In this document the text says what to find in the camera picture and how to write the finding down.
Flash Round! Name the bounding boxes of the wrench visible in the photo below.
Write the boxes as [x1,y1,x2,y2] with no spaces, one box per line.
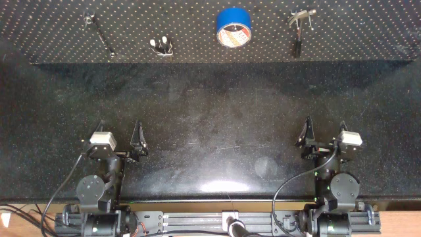
[82,11,116,59]

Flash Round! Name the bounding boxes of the roll of blue tape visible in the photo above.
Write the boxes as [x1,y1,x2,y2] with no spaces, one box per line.
[215,7,253,49]

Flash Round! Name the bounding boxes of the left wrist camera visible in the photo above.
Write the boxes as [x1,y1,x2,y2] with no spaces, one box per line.
[89,130,118,151]

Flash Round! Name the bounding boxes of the hammer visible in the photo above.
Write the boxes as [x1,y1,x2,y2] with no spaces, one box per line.
[287,8,318,59]

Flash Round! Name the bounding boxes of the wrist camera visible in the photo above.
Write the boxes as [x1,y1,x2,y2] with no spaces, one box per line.
[338,130,364,154]
[89,130,118,151]

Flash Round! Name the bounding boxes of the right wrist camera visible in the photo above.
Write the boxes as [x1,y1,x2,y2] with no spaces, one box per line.
[338,130,364,154]

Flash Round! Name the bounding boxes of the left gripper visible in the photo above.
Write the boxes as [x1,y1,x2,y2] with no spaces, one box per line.
[81,120,149,165]

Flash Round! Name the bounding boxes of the mounting rail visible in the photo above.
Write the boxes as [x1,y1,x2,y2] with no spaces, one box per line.
[54,203,382,237]

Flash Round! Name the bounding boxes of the black pegboard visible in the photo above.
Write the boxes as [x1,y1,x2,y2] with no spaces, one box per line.
[0,0,421,64]

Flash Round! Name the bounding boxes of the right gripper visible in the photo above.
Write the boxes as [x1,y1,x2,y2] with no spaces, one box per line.
[295,115,355,162]

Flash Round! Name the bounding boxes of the black and white pliers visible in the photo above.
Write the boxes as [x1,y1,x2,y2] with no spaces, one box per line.
[149,35,174,57]

